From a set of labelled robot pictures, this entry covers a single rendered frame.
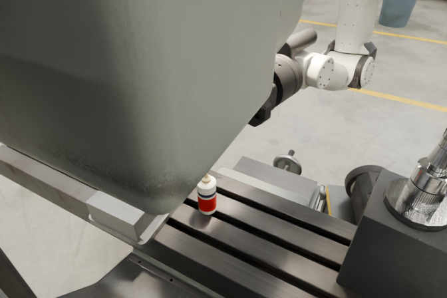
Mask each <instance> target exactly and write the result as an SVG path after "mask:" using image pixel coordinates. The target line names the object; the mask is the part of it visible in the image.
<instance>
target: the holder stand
mask: <svg viewBox="0 0 447 298"><path fill-rule="evenodd" d="M408 179H409V178H407V177H405V176H402V175H400V174H397V173H394V172H391V171H389V170H385V169H382V170H381V171H380V174H379V175H378V178H377V180H376V183H375V185H374V188H373V190H372V193H371V196H370V198H369V200H368V202H367V205H366V207H365V210H364V212H363V215H362V217H361V220H360V222H359V224H358V226H357V229H356V232H355V234H354V236H353V239H352V241H351V244H350V246H349V248H348V251H347V254H346V256H345V258H344V260H343V263H342V266H341V268H340V270H339V273H338V275H337V278H336V281H337V282H338V283H340V284H341V285H344V286H345V287H347V288H349V289H350V290H352V291H354V292H355V293H358V294H359V295H361V296H363V297H364V298H447V194H446V197H445V198H444V199H443V201H442V203H441V204H440V206H439V207H438V209H437V210H436V211H435V212H433V213H430V214H426V213H422V212H418V211H416V210H414V209H412V208H410V207H409V206H408V205H407V204H406V203H405V202H404V200H403V199H402V192H403V189H404V187H405V185H406V183H407V181H408Z"/></svg>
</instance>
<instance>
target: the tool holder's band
mask: <svg viewBox="0 0 447 298"><path fill-rule="evenodd" d="M428 163H429V161H428V159H427V157H423V158H420V159H419V160H418V161H417V163H416V166H415V168H416V171H417V173H418V174H419V175H420V176H421V177H422V178H424V179H425V180H426V181H428V182H431V183H433V184H436V185H440V186H447V173H438V172H435V171H434V170H432V169H431V168H430V167H429V165H428Z"/></svg>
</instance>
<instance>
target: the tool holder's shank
mask: <svg viewBox="0 0 447 298"><path fill-rule="evenodd" d="M427 159H428V161H429V163H428V165H429V167H430V168H431V169H432V170H434V171H435V172H438V173H447V128H446V130H445V132H444V134H443V135H442V137H441V139H440V141H439V143H438V144H437V145H436V147H435V148H434V149H433V151H431V153H430V154H429V155H428V157H427Z"/></svg>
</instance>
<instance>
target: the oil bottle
mask: <svg viewBox="0 0 447 298"><path fill-rule="evenodd" d="M197 192H198V209H199V211H200V212H201V213H202V214H205V215H210V214H212V213H214V212H215V211H216V209H217V196H216V179H215V178H214V177H213V176H210V175H208V173H207V174H206V175H205V176H204V177H203V179H202V180H201V181H200V183H199V184H198V185H197Z"/></svg>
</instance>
